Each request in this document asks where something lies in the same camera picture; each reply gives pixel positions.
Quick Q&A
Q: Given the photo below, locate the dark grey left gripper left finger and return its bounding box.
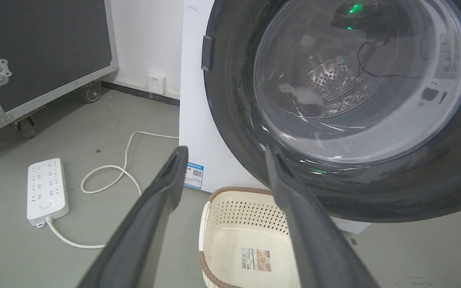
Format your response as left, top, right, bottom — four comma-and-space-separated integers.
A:
76, 146, 189, 288

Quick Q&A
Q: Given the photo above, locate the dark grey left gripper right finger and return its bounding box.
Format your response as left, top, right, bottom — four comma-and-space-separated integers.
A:
265, 145, 380, 288

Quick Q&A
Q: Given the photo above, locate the round black washing machine door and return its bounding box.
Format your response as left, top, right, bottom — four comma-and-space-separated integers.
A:
201, 0, 461, 223

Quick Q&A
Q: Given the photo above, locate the white washing machine body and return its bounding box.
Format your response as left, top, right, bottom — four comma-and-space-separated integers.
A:
178, 0, 371, 235

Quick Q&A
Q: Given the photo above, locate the cream perforated laundry basket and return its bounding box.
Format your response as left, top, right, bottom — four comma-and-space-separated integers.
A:
198, 186, 301, 288

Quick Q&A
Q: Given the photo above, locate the blue white energy label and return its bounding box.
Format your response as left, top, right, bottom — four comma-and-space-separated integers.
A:
184, 162, 205, 190

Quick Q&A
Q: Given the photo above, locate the white power strip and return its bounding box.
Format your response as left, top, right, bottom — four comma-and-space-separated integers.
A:
27, 158, 70, 228

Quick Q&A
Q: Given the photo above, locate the black caster wheel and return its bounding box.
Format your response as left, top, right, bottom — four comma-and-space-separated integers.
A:
81, 81, 102, 104
16, 116, 36, 139

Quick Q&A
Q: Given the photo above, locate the black flight case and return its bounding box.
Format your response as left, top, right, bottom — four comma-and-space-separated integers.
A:
0, 0, 119, 158

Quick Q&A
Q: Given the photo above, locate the white power strip cable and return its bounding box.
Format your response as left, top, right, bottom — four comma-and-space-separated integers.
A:
46, 131, 180, 249

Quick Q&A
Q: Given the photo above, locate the white wall socket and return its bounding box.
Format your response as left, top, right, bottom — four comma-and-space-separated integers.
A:
148, 72, 166, 95

